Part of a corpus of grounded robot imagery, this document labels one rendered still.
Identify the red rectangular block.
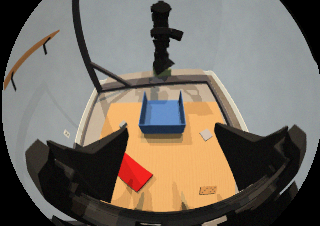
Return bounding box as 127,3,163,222
118,153,153,191

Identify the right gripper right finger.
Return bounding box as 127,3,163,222
214,122,288,192

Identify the blue open tray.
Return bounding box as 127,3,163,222
139,90,186,134

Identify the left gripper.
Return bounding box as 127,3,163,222
150,22,171,60

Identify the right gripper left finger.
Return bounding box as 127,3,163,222
47,127,129,203

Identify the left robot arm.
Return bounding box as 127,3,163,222
151,1,184,60

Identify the small grey flat square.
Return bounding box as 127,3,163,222
200,129,212,140

